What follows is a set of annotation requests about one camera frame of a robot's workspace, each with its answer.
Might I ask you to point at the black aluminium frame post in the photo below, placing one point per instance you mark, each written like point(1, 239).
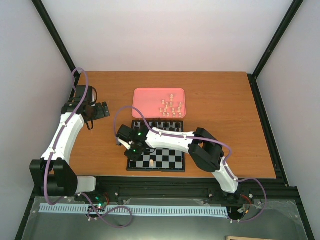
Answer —
point(44, 15)

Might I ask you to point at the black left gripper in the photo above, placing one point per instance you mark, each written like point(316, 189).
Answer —
point(101, 112)

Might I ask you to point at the light blue cable duct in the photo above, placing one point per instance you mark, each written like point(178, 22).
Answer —
point(141, 210)

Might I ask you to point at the black right frame post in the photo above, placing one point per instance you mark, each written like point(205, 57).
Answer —
point(283, 26)

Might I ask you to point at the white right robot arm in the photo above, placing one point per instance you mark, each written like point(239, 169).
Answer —
point(206, 152)

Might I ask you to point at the black white chess board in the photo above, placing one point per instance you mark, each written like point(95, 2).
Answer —
point(165, 160)

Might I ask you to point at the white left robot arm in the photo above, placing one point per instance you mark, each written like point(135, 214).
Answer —
point(52, 174)

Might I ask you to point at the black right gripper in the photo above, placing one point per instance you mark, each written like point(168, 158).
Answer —
point(134, 157)

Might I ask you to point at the pink plastic tray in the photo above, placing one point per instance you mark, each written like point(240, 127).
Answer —
point(149, 101)

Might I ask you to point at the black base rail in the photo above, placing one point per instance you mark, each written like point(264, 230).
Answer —
point(119, 189)

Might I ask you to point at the white chess king piece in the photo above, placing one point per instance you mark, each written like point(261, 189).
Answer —
point(151, 163)

